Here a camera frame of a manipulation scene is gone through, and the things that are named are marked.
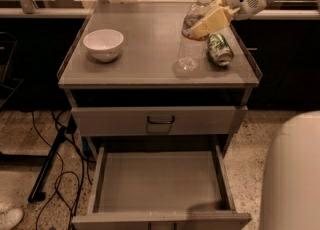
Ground grey metal drawer cabinet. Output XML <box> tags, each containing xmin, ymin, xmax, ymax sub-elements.
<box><xmin>56</xmin><ymin>1</ymin><xmax>263</xmax><ymax>230</ymax></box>

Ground black floor cable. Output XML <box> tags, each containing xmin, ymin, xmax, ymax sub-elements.
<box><xmin>29</xmin><ymin>109</ymin><xmax>94</xmax><ymax>230</ymax></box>

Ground clear plastic water bottle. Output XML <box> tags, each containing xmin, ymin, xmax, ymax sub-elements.
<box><xmin>178</xmin><ymin>0</ymin><xmax>212</xmax><ymax>71</ymax></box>

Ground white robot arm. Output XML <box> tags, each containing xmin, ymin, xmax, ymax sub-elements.
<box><xmin>190</xmin><ymin>0</ymin><xmax>320</xmax><ymax>230</ymax></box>

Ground white shoe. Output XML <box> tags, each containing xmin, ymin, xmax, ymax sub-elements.
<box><xmin>0</xmin><ymin>208</ymin><xmax>24</xmax><ymax>230</ymax></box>

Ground white counter rail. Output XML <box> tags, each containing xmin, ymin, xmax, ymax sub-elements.
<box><xmin>0</xmin><ymin>7</ymin><xmax>320</xmax><ymax>21</ymax></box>

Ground white ceramic bowl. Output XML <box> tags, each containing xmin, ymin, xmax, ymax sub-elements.
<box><xmin>83</xmin><ymin>29</ymin><xmax>124</xmax><ymax>62</ymax></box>

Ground open middle drawer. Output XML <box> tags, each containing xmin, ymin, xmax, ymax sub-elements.
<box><xmin>72</xmin><ymin>145</ymin><xmax>251</xmax><ymax>230</ymax></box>

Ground black drawer handle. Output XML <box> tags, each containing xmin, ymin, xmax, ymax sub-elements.
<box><xmin>147</xmin><ymin>116</ymin><xmax>175</xmax><ymax>125</ymax></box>

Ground black stand leg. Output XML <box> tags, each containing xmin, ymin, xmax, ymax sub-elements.
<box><xmin>28</xmin><ymin>120</ymin><xmax>68</xmax><ymax>203</ymax></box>

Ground closed upper drawer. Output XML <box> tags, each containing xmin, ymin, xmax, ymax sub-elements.
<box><xmin>71</xmin><ymin>106</ymin><xmax>247</xmax><ymax>136</ymax></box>

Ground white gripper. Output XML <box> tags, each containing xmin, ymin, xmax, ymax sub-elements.
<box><xmin>189</xmin><ymin>0</ymin><xmax>267</xmax><ymax>39</ymax></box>

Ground green soda can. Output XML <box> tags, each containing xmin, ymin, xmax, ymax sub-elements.
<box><xmin>207</xmin><ymin>33</ymin><xmax>234</xmax><ymax>67</ymax></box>

